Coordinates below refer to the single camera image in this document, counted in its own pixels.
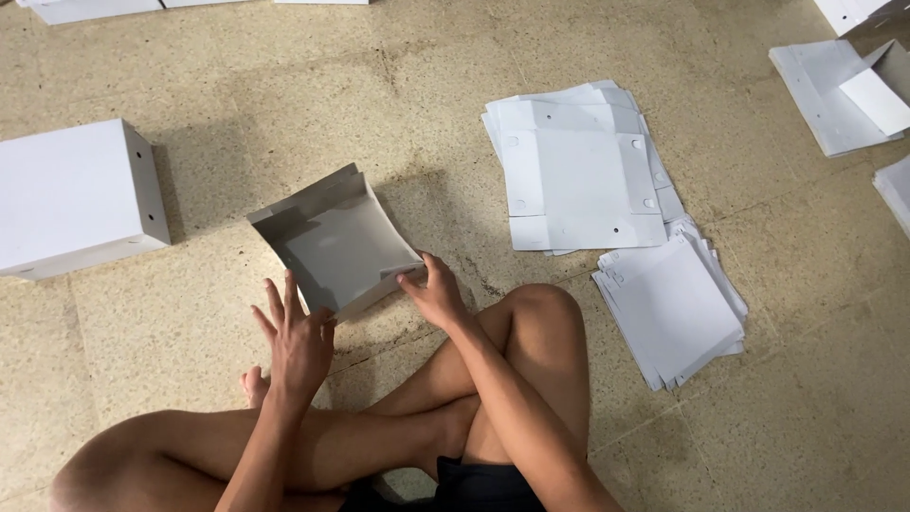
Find person's right hand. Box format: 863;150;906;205
396;250;472;333

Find person's left hand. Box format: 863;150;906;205
249;269;338;404

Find half-folded grey cardboard box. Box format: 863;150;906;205
246;163;428;322

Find person's right leg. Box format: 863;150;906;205
239;283;592;466

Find person's leg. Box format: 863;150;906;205
239;283;592;466
48;394;484;512

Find person's left leg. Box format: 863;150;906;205
48;394;484;512

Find stack of punched flat box sheets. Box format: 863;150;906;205
481;80;688;257

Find black shorts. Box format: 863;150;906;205
338;456;548;512

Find stack of plain flat box sheets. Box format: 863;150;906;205
591;216;749;393

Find assembled white cardboard box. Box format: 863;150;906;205
0;118;172;280

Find stack of grey-edged flat box sheets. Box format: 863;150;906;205
768;39;906;159

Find stack of white cardboard sheets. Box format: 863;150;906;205
872;154;910;240

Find partly folded white box piece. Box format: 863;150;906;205
838;39;910;138

